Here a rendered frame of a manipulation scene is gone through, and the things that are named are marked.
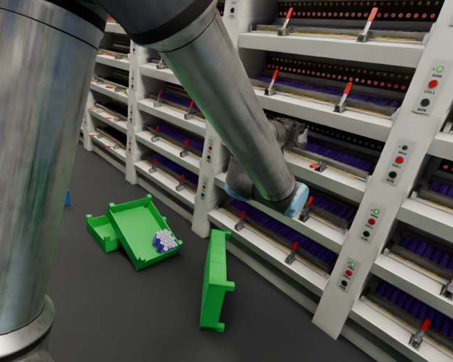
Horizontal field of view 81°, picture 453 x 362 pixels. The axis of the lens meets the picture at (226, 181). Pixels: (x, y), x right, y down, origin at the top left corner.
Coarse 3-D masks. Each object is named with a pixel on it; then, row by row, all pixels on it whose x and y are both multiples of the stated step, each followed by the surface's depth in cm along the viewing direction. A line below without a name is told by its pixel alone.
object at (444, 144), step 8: (448, 112) 66; (448, 120) 74; (440, 128) 67; (448, 128) 67; (440, 136) 66; (448, 136) 66; (432, 144) 67; (440, 144) 66; (448, 144) 64; (432, 152) 67; (440, 152) 66; (448, 152) 65
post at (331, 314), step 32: (448, 0) 60; (448, 32) 61; (416, 96) 67; (448, 96) 63; (416, 128) 68; (384, 160) 74; (416, 160) 69; (384, 192) 75; (352, 224) 83; (384, 224) 77; (352, 256) 85; (352, 288) 86; (320, 320) 96
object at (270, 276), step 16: (144, 176) 179; (160, 192) 162; (176, 208) 153; (240, 256) 124; (256, 256) 121; (272, 272) 113; (288, 288) 108; (304, 288) 107; (304, 304) 105; (352, 320) 96; (352, 336) 93; (368, 336) 91; (368, 352) 90; (384, 352) 87
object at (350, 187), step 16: (224, 144) 115; (352, 144) 95; (288, 160) 95; (304, 160) 95; (304, 176) 92; (320, 176) 88; (336, 176) 86; (368, 176) 81; (336, 192) 86; (352, 192) 82
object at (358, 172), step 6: (288, 150) 99; (294, 150) 98; (300, 150) 96; (306, 150) 96; (306, 156) 95; (312, 156) 93; (318, 156) 92; (330, 162) 89; (336, 162) 88; (330, 168) 88; (336, 168) 89; (342, 168) 87; (348, 168) 86; (354, 168) 85; (354, 174) 85; (360, 174) 83; (366, 174) 82
